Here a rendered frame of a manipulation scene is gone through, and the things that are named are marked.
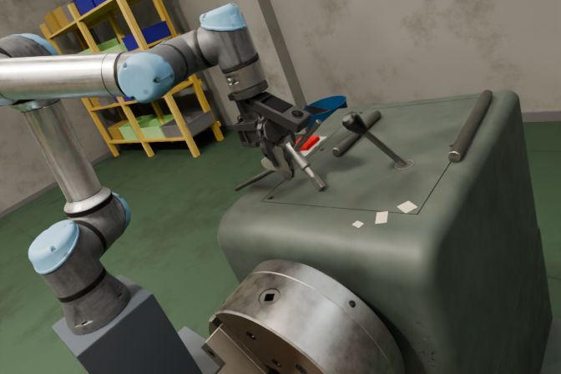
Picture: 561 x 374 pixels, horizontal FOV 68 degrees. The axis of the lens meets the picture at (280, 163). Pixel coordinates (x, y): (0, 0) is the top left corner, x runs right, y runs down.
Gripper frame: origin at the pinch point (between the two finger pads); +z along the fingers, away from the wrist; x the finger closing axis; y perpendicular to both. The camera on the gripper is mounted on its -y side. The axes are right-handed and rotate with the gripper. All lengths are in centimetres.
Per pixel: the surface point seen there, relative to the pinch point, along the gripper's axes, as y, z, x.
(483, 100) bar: -29.7, 1.0, -31.4
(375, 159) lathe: -13.5, 3.0, -10.8
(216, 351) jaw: -6.3, 10.3, 35.6
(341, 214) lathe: -16.3, 2.9, 8.3
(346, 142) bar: -4.3, 1.3, -15.7
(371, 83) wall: 156, 82, -299
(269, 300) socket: -14.0, 4.9, 27.8
